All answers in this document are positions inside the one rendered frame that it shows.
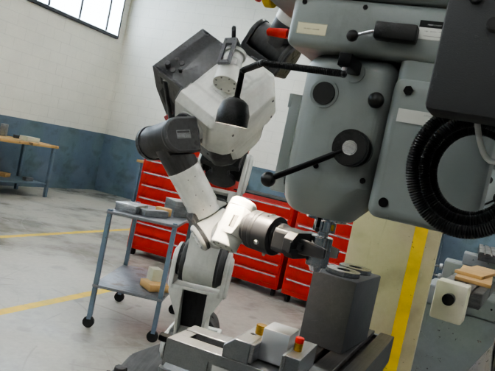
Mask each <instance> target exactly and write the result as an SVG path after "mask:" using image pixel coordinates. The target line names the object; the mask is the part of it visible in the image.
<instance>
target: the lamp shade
mask: <svg viewBox="0 0 495 371"><path fill-rule="evenodd" d="M249 118H250V113H249V106H248V104H247V103H246V102H245V101H244V100H243V99H241V98H239V97H235V96H233V97H228V98H227V99H224V100H223V101H222V103H221V104H220V106H219V108H218V109H217V115H216V119H215V122H216V123H220V124H225V125H229V126H233V127H240V128H245V129H247V128H248V122H249Z"/></svg>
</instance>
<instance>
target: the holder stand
mask: <svg viewBox="0 0 495 371"><path fill-rule="evenodd" d="M371 271H372V270H370V269H368V268H366V267H363V266H359V265H356V264H350V263H340V265H339V266H336V265H328V266H327V268H326V269H322V270H321V272H313V275H312V281H311V284H310V288H309V294H308V298H307V301H306V307H305V311H304V316H303V322H302V325H301V332H300V335H299V336H301V337H303V338H304V341H308V342H311V343H314V344H317V346H318V347H322V348H325V349H327V350H330V351H333V352H335V353H339V354H342V353H344V352H345V351H347V350H349V349H351V348H352V347H354V346H356V345H357V344H359V343H361V342H363V341H365V340H366V339H367V337H368V331H369V327H370V323H371V317H372V314H373V308H374V305H375V301H376V295H377V292H378V288H379V281H380V278H381V276H380V275H376V274H373V273H371Z"/></svg>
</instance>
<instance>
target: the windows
mask: <svg viewBox="0 0 495 371"><path fill-rule="evenodd" d="M27 1H30V2H32V3H34V4H37V5H39V6H41V7H44V8H46V9H48V10H51V11H52V12H55V13H57V14H59V15H62V16H64V17H67V18H69V19H71V20H73V21H76V22H78V23H80V24H83V25H85V26H87V27H90V28H92V29H95V30H96V31H98V32H101V33H103V34H105V35H108V36H110V37H112V38H115V39H119V31H120V27H121V23H122V16H123V12H124V6H125V2H126V0H27Z"/></svg>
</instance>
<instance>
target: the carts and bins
mask: <svg viewBox="0 0 495 371"><path fill-rule="evenodd" d="M186 214H187V210H186V208H185V206H184V204H183V202H182V200H181V199H176V198H171V197H167V198H166V202H165V206H164V207H161V206H156V207H155V206H151V205H145V204H141V202H132V201H118V202H116V207H115V208H114V209H110V208H109V209H108V210H107V216H106V220H105V227H104V231H103V235H102V242H101V247H100V251H99V257H98V261H97V265H96V272H95V276H94V283H93V284H92V291H91V298H90V302H89V306H88V313H87V316H86V317H84V318H83V320H82V324H83V325H84V326H85V327H87V328H89V327H91V326H92V325H93V324H94V318H93V317H92V315H93V311H94V304H95V300H96V293H97V289H98V288H99V289H105V290H108V291H112V292H116V293H115V295H114V299H115V301H117V302H121V301H123V299H124V294H128V295H131V296H135V297H141V298H144V299H148V300H154V301H157V304H156V308H155V315H154V319H153V323H152V329H151V331H149V332H148V333H147V340H148V341H149V342H156V341H157V339H158V332H157V331H156V329H157V325H158V319H159V315H160V311H161V304H162V302H163V301H164V300H165V298H166V297H167V296H168V295H169V286H168V279H169V274H168V271H169V265H170V261H171V257H172V251H173V247H174V243H175V236H176V232H177V229H178V228H179V227H180V226H182V225H184V224H186V223H187V222H188V220H187V218H186ZM112 215H117V216H123V217H127V218H131V219H133V221H132V225H131V229H130V235H129V239H128V243H127V250H126V254H125V258H124V264H123V265H122V266H120V267H119V268H117V269H115V270H113V271H112V272H111V273H109V274H107V275H106V276H104V277H103V278H101V279H100V275H101V271H102V264H103V260H104V256H105V249H106V245H107V240H108V234H109V230H110V223H111V219H112ZM137 220H140V221H144V222H150V223H153V224H157V225H163V226H167V227H172V232H171V236H170V240H169V246H168V250H167V254H166V260H165V264H164V270H162V269H160V268H159V267H157V266H149V269H143V268H140V267H137V266H131V265H128V262H129V258H130V251H131V247H132V243H133V237H134V233H135V229H136V222H137Z"/></svg>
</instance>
